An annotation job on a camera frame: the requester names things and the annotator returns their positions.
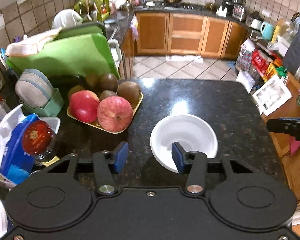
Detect white bowl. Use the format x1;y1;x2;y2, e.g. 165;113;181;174
150;114;218;173

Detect stacked plates in rack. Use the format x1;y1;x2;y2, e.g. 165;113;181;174
15;69;55;108

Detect wooden kitchen cabinets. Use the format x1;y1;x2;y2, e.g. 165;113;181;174
136;12;248;60

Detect yellow fruit tray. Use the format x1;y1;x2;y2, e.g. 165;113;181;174
66;92;144;134

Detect red apple right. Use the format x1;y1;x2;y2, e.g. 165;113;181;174
97;96;132;124

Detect red apple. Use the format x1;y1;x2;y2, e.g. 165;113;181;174
97;96;132;124
69;90;100;123

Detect red apple left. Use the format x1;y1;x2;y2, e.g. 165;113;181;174
69;90;100;123

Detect dark sauce jar red lid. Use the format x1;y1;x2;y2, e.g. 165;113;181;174
21;120;59;166

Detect brown kiwi fruit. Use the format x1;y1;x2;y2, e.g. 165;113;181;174
117;81;141;105

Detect blue tissue pack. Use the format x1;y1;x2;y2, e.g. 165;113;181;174
0;114;39;184

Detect teal mug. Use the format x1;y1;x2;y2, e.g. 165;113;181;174
260;22;274;41

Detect green cutting board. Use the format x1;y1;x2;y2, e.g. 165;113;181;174
6;21;120;79

